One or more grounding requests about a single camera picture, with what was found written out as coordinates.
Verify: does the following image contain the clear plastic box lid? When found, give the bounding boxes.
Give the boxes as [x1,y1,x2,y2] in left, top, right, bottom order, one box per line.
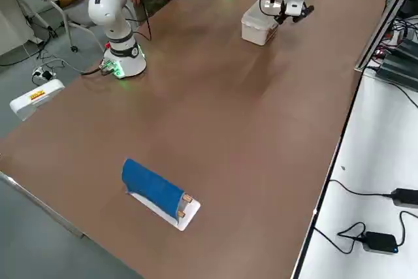
[241,0,282,31]

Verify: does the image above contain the white preservation box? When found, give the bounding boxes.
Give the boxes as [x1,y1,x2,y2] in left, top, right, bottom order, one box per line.
[240,0,282,46]

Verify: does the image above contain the white box with yellow label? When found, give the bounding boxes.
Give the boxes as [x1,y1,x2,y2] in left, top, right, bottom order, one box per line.
[8,79,65,122]

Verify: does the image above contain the black power supply unit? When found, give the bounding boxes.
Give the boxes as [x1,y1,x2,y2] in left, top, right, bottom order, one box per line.
[375,52,418,92]
[393,39,418,63]

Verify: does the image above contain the grey office chair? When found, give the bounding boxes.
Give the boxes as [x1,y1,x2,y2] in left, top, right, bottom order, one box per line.
[39,0,110,54]

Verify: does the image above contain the black power adapter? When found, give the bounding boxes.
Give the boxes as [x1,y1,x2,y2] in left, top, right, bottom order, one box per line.
[390,188,418,208]

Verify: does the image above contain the blue rolled towel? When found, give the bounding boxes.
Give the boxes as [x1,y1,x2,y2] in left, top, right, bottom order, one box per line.
[121,158,187,224]

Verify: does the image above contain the white towel holder tray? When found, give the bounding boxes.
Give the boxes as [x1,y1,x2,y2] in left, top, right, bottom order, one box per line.
[125,190,201,232]

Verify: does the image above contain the black adapter with blue light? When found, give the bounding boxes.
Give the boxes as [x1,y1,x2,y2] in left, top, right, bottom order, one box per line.
[362,231,400,255]

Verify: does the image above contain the white power strip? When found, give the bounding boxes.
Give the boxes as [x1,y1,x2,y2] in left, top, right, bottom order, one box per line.
[31,66,59,81]

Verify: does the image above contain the white cabinet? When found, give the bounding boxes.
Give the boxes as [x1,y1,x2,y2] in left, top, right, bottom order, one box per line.
[0,0,45,57]

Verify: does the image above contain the aluminium frame post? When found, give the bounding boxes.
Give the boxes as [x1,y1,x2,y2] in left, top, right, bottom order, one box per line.
[354,0,418,73]

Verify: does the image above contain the tangled desk cables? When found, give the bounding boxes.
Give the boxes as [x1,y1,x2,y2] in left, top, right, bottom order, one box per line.
[381,14,418,51]

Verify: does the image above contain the black adapter cable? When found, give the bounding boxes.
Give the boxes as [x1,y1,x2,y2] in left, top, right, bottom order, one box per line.
[313,210,418,255]
[328,179,394,197]

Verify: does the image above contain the black arm base cable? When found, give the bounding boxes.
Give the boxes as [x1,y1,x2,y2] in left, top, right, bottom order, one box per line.
[80,65,107,78]

